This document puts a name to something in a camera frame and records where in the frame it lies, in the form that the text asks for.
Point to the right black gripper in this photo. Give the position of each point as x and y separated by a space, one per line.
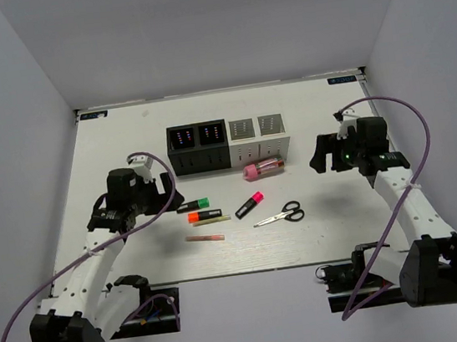
327 144

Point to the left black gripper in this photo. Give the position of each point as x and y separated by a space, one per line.
162 200

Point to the green cap black highlighter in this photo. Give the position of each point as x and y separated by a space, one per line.
202 203

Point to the orange cap black highlighter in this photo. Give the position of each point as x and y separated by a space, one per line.
203 215

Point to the yellow translucent pen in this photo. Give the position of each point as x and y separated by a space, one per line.
211 220

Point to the pink cap black highlighter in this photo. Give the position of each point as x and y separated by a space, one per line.
249 205

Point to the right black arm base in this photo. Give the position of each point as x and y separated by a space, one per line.
380 287

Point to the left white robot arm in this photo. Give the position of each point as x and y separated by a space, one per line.
82 312

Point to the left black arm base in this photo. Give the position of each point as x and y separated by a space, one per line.
156 308

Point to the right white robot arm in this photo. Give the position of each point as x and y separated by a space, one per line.
427 272

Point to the orange translucent pen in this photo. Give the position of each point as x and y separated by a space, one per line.
205 238

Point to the black double pen holder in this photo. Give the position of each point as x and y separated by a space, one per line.
198 147

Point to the right blue table label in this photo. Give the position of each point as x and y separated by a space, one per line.
342 79

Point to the blue table label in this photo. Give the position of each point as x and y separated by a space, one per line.
93 115
342 79

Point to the white double pen holder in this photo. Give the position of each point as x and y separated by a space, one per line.
257 139

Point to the left blue table label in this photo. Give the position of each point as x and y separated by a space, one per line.
93 115

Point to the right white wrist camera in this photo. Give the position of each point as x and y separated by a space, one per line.
346 119

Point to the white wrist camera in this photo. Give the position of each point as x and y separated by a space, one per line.
141 165
346 119

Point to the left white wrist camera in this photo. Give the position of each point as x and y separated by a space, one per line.
141 165

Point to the black handled scissors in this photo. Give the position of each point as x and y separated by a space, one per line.
291 212

